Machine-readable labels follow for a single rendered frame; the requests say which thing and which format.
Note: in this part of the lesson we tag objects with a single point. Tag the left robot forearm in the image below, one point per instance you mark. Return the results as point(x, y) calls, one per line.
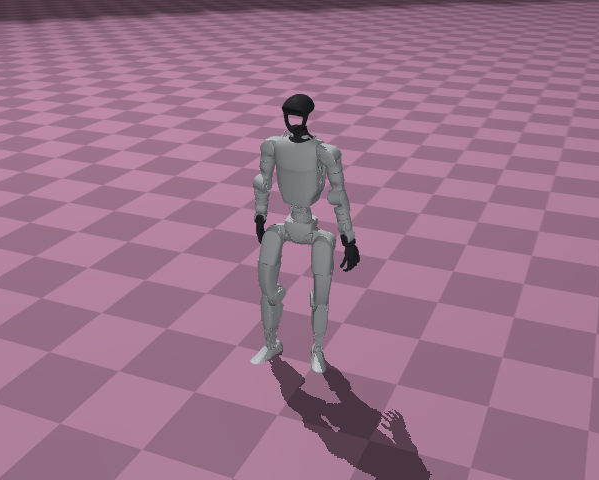
point(343, 217)

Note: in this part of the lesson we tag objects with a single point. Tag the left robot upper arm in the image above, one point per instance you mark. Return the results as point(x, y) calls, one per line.
point(330, 156)

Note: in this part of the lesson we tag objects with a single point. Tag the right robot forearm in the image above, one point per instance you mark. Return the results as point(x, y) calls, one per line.
point(261, 203)

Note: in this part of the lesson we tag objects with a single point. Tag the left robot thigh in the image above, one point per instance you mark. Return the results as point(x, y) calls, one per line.
point(322, 266)

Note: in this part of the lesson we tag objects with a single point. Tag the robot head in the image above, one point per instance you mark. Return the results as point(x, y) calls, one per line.
point(299, 105)

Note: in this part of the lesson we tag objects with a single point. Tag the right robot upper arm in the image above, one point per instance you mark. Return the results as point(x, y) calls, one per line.
point(263, 181)

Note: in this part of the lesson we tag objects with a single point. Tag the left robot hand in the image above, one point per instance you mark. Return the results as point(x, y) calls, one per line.
point(351, 253)

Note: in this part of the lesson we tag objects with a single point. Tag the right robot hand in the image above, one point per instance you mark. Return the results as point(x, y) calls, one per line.
point(260, 226)

